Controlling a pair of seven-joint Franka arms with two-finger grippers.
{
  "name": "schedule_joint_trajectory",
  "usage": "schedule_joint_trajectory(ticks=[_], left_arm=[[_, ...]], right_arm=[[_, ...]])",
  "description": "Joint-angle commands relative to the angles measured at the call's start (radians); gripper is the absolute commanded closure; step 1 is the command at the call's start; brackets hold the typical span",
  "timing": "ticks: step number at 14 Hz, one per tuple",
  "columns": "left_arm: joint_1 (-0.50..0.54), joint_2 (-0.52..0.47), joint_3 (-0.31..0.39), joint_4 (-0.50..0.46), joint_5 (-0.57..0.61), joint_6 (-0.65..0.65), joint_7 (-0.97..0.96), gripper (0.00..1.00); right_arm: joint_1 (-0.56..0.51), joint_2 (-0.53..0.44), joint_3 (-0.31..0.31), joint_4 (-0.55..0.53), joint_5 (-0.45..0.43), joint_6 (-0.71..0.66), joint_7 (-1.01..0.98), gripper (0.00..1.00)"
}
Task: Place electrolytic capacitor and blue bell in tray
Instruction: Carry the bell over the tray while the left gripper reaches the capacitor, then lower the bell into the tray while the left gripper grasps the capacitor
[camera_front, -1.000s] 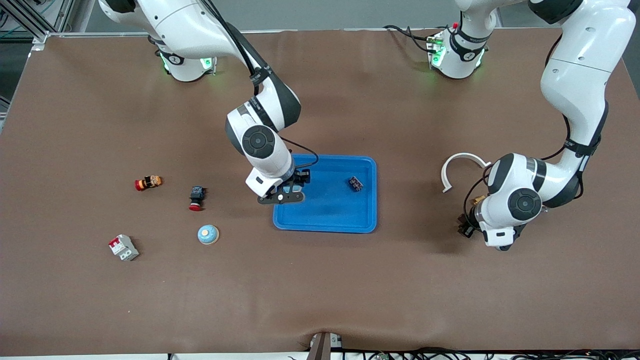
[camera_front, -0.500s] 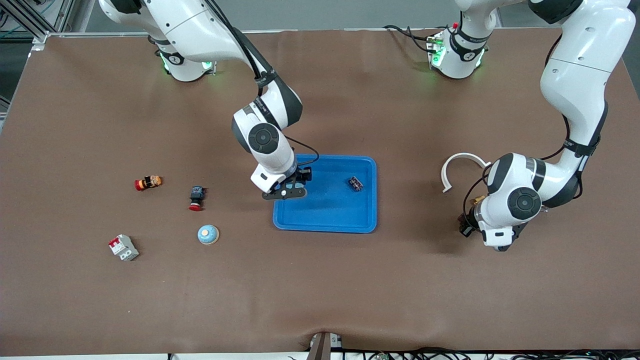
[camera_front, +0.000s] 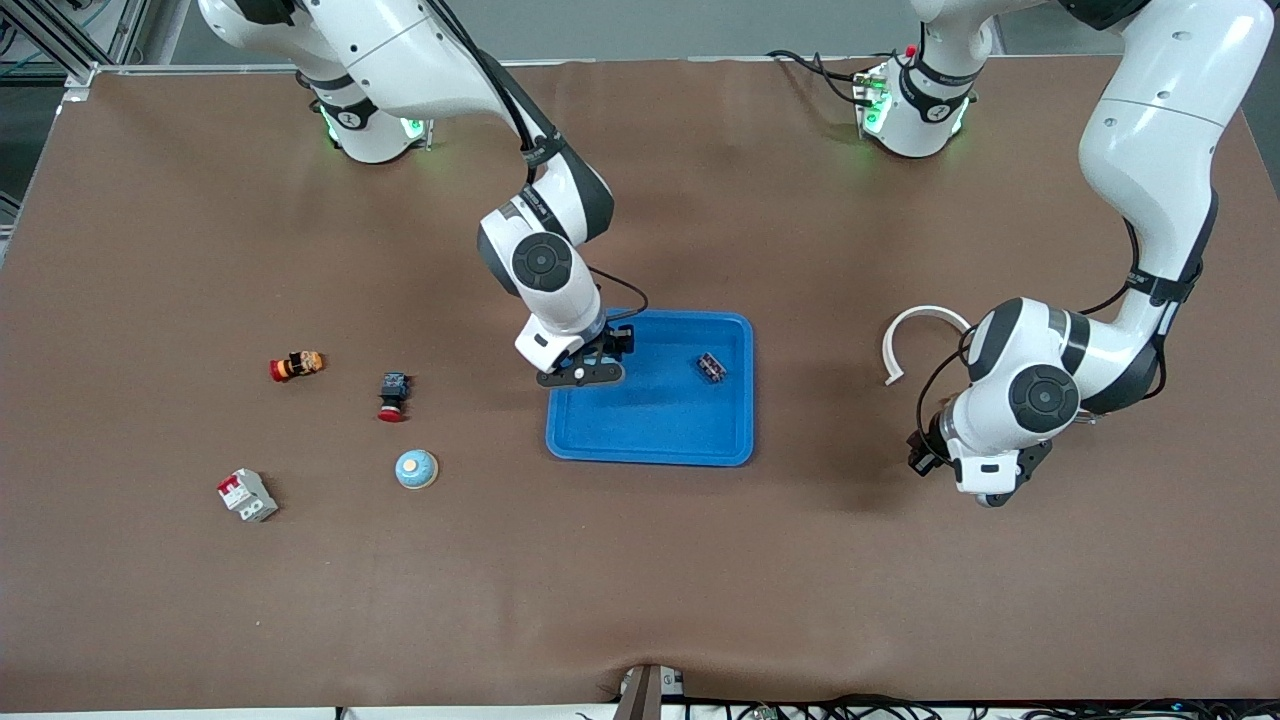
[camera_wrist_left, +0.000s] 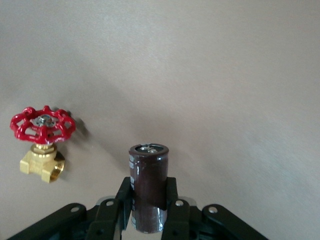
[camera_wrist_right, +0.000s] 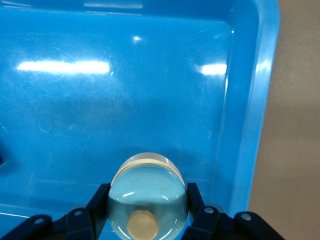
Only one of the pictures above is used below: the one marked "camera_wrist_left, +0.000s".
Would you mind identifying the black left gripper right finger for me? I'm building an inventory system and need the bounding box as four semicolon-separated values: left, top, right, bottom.
159;176;270;240

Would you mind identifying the dark brown terminal block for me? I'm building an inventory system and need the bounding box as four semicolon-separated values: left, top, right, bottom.
128;142;170;235

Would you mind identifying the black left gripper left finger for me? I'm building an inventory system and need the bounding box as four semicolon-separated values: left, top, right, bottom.
7;176;134;240

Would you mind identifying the brass valve red handwheel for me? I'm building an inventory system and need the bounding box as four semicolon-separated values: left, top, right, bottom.
9;105;77;184

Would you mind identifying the brown table mat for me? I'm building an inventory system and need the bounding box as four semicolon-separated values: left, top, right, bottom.
0;0;320;240

